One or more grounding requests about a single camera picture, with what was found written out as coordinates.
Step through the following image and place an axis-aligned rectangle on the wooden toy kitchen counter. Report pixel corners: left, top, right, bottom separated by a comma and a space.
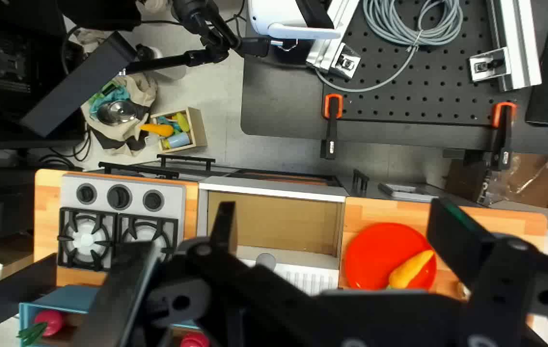
32, 168, 548, 305

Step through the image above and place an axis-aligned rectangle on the orange black clamp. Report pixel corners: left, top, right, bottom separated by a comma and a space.
489, 102, 516, 172
320, 93, 343, 160

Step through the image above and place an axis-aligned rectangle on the toy kitchen sink basin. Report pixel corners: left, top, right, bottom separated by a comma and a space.
200, 179, 345, 295

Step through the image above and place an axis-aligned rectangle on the right orange black clamp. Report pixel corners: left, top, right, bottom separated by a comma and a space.
489, 102, 516, 172

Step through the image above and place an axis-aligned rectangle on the left orange black clamp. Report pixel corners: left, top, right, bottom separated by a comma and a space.
320, 93, 343, 160

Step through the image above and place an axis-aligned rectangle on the red plush radish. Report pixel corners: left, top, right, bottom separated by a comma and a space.
17, 311, 63, 345

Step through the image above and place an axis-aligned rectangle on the black camera tripod arm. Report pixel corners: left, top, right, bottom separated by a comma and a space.
19, 0, 242, 137

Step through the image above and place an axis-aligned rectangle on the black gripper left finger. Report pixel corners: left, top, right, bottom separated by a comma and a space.
84, 243, 157, 347

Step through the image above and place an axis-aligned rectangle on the black perforated breadboard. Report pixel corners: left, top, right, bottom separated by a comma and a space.
240, 0, 507, 151

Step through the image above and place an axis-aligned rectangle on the teal toy bin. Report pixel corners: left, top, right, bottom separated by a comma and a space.
17, 286, 96, 347

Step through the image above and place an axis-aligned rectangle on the aluminium frame rail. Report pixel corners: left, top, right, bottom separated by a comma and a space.
468, 0, 541, 91

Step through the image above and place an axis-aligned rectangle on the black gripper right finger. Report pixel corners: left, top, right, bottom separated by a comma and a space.
426, 199, 536, 320

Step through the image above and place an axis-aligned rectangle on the toy stove top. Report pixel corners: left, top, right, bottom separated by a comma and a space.
57, 174, 185, 272

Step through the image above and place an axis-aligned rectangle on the red plush plate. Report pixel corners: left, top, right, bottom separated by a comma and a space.
341, 222, 431, 289

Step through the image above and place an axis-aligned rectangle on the coiled grey cable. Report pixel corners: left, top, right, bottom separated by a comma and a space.
314, 0, 464, 97

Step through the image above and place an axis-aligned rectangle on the wooden box of toys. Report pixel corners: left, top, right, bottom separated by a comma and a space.
150, 108, 206, 152

